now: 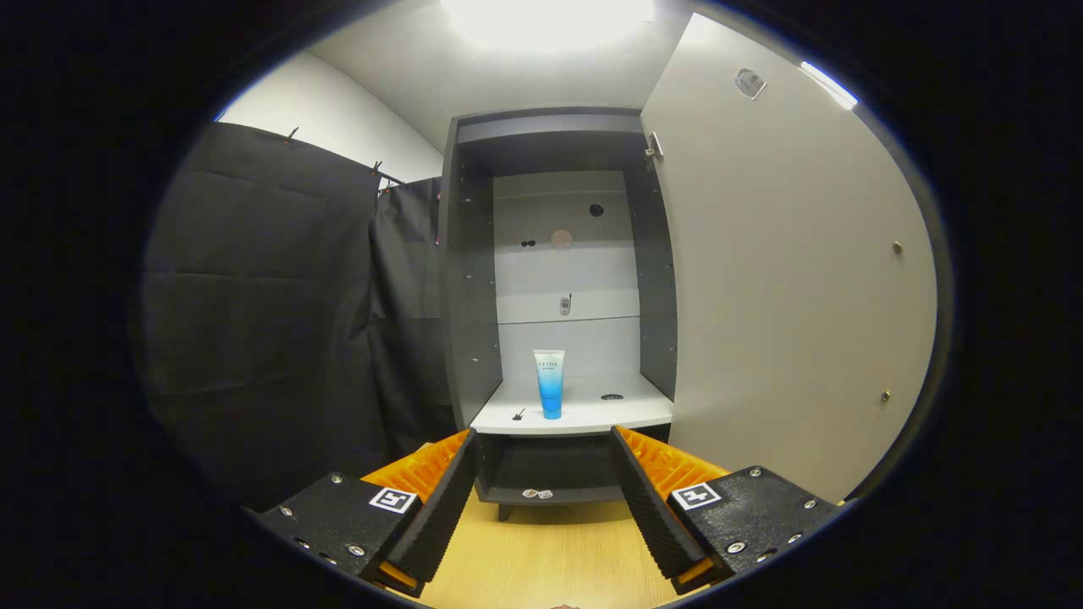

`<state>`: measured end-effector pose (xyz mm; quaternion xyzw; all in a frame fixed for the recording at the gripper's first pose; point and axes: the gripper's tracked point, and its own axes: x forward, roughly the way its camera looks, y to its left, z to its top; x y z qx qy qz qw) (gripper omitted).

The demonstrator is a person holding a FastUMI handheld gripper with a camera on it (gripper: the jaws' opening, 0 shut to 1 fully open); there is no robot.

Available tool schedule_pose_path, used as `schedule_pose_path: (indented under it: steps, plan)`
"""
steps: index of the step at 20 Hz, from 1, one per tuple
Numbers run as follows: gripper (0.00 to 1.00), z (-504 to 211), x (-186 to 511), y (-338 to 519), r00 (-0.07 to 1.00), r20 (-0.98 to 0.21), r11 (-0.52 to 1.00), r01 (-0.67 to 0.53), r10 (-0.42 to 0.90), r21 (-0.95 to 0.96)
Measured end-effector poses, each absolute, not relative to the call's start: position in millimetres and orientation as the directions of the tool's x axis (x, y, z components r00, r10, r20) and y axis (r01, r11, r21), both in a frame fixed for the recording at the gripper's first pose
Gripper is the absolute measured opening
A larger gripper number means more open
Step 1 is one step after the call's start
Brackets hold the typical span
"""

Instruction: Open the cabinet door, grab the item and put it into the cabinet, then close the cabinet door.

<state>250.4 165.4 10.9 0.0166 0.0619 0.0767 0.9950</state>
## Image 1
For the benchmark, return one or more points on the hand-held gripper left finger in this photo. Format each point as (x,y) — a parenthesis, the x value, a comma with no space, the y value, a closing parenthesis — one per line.
(444,507)

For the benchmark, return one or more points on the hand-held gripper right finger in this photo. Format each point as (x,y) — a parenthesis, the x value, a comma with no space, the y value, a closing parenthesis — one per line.
(651,507)

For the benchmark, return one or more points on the blue white cosmetic tube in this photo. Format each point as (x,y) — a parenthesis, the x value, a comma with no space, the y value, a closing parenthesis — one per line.
(550,389)

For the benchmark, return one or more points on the beige cabinet door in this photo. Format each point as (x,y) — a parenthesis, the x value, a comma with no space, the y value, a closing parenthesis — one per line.
(787,296)

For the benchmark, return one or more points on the white cabinet shelf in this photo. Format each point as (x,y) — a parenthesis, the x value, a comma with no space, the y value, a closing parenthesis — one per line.
(592,413)

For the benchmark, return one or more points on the dark grey cabinet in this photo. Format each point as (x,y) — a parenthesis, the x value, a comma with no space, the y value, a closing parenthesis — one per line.
(470,288)

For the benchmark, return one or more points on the black backdrop cloth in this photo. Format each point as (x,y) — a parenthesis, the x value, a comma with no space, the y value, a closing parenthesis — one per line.
(262,313)

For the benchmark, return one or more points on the metal door hinge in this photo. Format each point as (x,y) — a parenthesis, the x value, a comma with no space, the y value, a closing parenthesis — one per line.
(654,148)

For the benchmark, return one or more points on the large bright ceiling light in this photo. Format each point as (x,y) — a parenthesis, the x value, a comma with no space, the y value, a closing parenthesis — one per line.
(546,21)

